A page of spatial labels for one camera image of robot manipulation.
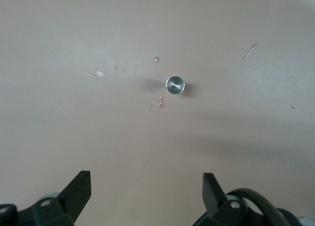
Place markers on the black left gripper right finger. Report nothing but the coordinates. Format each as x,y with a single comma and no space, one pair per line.
211,196

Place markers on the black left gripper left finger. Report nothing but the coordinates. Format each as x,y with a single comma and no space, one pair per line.
76,194

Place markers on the steel jigger measuring cup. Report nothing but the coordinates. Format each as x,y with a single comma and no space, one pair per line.
175,85

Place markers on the small liquid drop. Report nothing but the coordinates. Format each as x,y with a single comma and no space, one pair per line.
161,104
156,59
99,74
292,106

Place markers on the brown table mat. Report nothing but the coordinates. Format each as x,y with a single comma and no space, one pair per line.
73,88

